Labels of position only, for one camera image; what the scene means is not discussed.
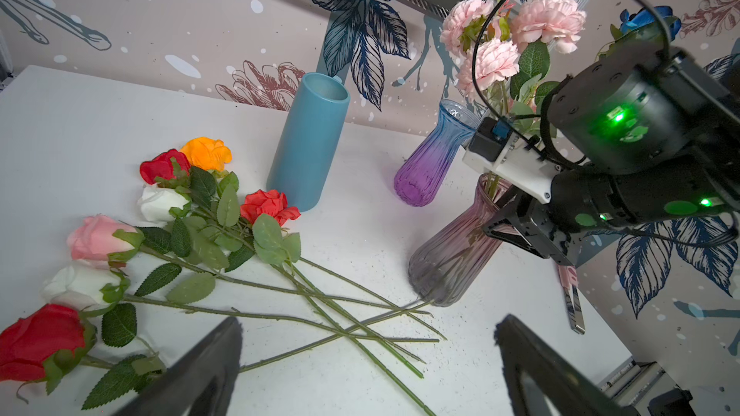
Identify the smoky pink glass vase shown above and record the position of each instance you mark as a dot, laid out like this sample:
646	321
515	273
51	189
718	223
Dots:
442	269

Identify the teal ceramic vase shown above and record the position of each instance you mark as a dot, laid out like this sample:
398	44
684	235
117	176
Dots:
309	140

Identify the white rose flower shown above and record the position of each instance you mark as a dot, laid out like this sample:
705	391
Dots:
161	205
95	292

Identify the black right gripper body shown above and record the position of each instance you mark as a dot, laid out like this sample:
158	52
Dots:
523	218

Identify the blue rose flower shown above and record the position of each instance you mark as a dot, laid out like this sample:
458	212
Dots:
631	22

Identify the pink silicone spatula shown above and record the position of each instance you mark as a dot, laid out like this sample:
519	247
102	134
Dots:
569	282

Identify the pink rose flower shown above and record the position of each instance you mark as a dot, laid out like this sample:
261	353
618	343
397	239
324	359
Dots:
102	239

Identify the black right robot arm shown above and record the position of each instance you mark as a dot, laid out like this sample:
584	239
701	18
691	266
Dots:
641	136

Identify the dark red rose flower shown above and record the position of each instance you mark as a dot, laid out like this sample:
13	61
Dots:
165	167

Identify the blue purple glass vase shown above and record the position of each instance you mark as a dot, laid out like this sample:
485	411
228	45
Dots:
419	179

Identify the orange rose flower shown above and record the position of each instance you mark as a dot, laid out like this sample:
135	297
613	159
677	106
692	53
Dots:
207	154

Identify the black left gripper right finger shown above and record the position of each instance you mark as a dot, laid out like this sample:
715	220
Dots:
540	381

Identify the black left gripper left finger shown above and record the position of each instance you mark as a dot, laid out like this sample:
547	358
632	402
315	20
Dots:
201	383

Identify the pink carnation flower stem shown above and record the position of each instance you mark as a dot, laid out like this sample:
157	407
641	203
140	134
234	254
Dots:
496	63

